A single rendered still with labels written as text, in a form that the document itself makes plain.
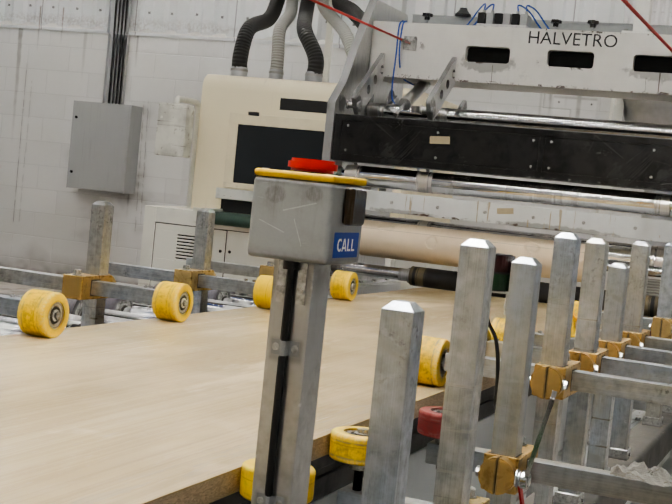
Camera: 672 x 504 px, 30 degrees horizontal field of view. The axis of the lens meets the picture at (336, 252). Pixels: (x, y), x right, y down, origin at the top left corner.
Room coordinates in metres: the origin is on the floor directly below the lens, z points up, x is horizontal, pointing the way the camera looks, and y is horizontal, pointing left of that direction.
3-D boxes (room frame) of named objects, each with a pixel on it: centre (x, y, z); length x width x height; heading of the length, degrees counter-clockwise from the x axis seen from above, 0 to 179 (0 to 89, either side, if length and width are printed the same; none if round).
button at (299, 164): (1.01, 0.03, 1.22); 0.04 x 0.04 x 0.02
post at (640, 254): (2.64, -0.64, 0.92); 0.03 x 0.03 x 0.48; 68
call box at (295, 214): (1.01, 0.03, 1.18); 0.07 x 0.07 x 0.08; 68
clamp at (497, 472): (1.73, -0.27, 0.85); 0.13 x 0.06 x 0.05; 158
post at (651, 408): (3.10, -0.83, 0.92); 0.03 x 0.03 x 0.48; 68
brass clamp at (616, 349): (2.43, -0.55, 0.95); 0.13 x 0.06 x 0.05; 158
